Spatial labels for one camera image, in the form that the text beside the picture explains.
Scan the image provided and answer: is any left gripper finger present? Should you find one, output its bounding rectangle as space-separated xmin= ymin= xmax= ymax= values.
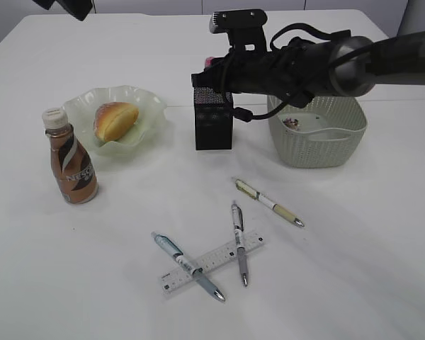
xmin=57 ymin=0 xmax=94 ymax=21
xmin=33 ymin=0 xmax=55 ymax=10

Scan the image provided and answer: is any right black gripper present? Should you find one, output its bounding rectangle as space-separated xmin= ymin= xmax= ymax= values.
xmin=191 ymin=42 xmax=333 ymax=103

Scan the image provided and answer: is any small paper ball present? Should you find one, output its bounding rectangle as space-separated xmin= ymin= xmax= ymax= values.
xmin=282 ymin=118 xmax=300 ymax=131

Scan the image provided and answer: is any pink pencil sharpener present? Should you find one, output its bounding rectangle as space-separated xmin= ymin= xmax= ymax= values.
xmin=205 ymin=57 xmax=214 ymax=68

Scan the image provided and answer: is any orange bread roll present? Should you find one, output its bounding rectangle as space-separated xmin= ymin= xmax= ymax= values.
xmin=93 ymin=102 xmax=140 ymax=142

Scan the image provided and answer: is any beige and white pen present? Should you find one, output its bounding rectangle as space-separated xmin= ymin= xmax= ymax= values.
xmin=233 ymin=178 xmax=305 ymax=228

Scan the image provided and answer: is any grey pen with clip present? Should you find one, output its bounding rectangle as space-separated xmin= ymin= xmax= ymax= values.
xmin=231 ymin=200 xmax=249 ymax=287

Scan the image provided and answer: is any brown coffee bottle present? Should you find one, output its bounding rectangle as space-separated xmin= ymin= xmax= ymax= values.
xmin=42 ymin=108 xmax=98 ymax=205

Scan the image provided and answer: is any blue-grey pen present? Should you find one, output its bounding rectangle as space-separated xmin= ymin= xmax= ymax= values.
xmin=151 ymin=232 xmax=226 ymax=302

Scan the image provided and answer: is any white plastic ruler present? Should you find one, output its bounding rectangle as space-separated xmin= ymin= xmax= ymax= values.
xmin=159 ymin=230 xmax=265 ymax=295

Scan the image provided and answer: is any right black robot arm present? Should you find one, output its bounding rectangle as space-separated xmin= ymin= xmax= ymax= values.
xmin=191 ymin=31 xmax=425 ymax=108

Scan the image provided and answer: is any grey-green plastic basket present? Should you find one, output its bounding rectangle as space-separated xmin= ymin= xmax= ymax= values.
xmin=268 ymin=96 xmax=368 ymax=169

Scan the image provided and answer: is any black mesh pen holder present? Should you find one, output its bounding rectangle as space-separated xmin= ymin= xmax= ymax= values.
xmin=193 ymin=87 xmax=233 ymax=150

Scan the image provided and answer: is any green wavy glass plate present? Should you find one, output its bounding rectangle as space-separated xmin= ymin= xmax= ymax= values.
xmin=62 ymin=85 xmax=166 ymax=157

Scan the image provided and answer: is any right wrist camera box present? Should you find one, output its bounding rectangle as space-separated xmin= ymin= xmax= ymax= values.
xmin=209 ymin=8 xmax=268 ymax=54

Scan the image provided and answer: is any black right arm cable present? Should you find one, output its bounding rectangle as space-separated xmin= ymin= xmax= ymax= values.
xmin=219 ymin=23 xmax=352 ymax=123

